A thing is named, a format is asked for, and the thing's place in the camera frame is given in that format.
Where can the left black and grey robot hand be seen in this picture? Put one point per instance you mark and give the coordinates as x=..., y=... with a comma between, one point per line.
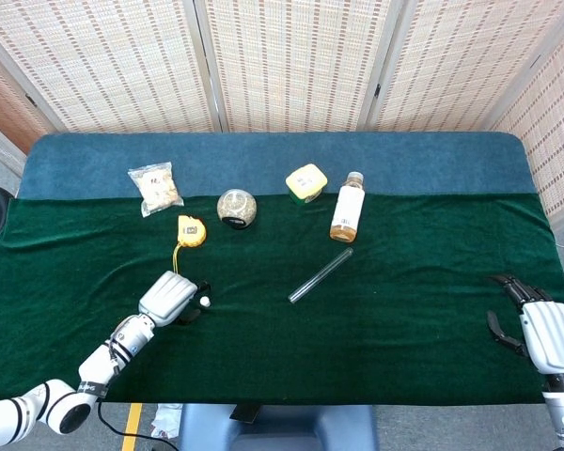
x=167, y=298

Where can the right black and grey robot hand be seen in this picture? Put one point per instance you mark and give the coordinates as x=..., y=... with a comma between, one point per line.
x=550, y=333

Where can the small white cylindrical cap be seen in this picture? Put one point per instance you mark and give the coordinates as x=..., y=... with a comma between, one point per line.
x=205, y=301

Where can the clear glass test tube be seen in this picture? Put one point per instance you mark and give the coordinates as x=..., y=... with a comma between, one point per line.
x=319, y=276

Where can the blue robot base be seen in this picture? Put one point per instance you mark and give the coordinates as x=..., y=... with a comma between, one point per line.
x=277, y=430

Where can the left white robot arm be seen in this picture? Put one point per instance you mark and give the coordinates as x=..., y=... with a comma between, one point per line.
x=98, y=364

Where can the round glass jar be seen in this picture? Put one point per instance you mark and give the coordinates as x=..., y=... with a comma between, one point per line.
x=236, y=207

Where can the yellow lidded cup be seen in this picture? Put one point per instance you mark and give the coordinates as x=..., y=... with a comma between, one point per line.
x=305, y=182

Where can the yellow tape measure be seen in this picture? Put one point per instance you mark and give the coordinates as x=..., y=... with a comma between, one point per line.
x=191, y=231

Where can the clear plastic snack bag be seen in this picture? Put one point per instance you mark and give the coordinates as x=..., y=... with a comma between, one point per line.
x=157, y=190

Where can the crumpled white paper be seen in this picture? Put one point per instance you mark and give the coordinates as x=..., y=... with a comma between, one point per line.
x=165, y=420

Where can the flat black device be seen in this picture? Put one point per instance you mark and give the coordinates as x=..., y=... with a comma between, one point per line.
x=244, y=413

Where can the dark green velvet cloth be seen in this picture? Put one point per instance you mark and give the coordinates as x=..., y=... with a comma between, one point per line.
x=310, y=343

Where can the blue table cover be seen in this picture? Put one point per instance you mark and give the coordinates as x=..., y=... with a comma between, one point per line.
x=263, y=160

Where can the bamboo folding screen panel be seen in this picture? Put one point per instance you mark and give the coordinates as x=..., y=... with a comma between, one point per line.
x=554, y=141
x=296, y=66
x=103, y=66
x=456, y=66
x=4, y=103

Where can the tea bottle white label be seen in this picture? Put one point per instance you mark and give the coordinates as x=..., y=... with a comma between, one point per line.
x=349, y=209

